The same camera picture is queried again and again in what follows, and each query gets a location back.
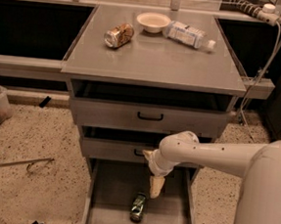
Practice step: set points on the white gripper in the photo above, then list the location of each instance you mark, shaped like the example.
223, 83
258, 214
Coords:
156, 164

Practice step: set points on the green soda can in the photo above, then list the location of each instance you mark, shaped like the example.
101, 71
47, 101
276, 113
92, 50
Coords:
137, 208

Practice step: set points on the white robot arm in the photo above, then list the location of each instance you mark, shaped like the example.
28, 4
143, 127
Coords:
258, 165

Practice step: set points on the bottom grey drawer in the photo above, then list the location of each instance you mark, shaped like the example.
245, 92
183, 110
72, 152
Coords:
115, 185

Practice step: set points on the grey drawer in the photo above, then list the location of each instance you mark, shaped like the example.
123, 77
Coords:
144, 108
117, 144
115, 185

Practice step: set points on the middle grey drawer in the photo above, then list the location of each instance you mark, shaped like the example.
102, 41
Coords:
117, 144

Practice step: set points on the grey metal drawer cabinet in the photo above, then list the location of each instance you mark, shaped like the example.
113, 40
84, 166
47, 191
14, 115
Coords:
152, 60

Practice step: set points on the top grey drawer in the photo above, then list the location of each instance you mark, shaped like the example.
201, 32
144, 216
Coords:
144, 108

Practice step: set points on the brown patterned can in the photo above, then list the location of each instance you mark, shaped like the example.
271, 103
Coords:
119, 35

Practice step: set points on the metal rod with hook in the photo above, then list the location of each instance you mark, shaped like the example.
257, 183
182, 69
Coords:
32, 161

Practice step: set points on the small black block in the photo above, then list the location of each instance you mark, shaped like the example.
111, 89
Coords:
44, 102

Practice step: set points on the clear plastic water bottle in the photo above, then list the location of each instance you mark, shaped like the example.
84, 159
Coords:
188, 35

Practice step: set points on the white paper bowl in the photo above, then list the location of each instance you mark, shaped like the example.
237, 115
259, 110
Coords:
153, 22

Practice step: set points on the white power strip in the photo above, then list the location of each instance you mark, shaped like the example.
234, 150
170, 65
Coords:
264, 14

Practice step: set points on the grey metal rail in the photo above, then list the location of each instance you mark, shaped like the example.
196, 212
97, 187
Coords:
32, 68

